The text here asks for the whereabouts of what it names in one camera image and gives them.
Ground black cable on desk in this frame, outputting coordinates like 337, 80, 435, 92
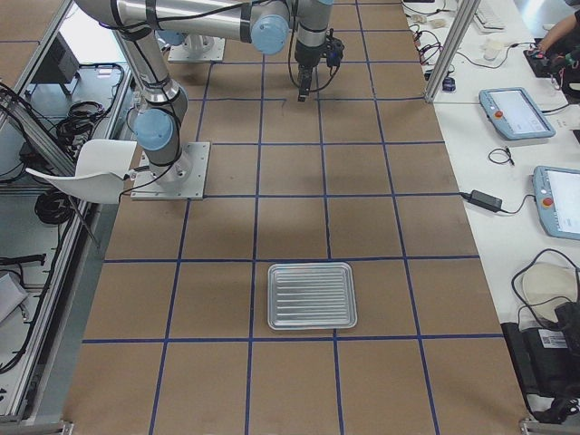
488, 147, 515, 167

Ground aluminium frame post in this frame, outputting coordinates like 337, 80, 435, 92
424, 0, 480, 103

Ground upper teach pendant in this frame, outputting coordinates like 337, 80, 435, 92
478, 87, 556, 140

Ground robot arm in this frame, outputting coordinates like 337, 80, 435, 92
77, 1, 343, 105
117, 28, 190, 185

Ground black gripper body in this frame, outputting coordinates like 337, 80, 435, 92
295, 52, 324, 89

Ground teach pendant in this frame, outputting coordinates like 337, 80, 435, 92
532, 166, 579, 240
478, 87, 556, 140

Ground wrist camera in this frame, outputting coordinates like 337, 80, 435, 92
324, 28, 344, 69

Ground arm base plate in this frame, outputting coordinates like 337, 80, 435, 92
169, 34, 226, 63
130, 142, 210, 200

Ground lower teach pendant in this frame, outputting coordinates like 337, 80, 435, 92
532, 166, 579, 240

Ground white paper cup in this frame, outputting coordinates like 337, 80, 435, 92
482, 38, 505, 62

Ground black power adapter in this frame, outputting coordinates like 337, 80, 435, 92
459, 189, 502, 213

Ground white plastic chair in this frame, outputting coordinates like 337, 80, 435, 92
26, 139, 137, 204

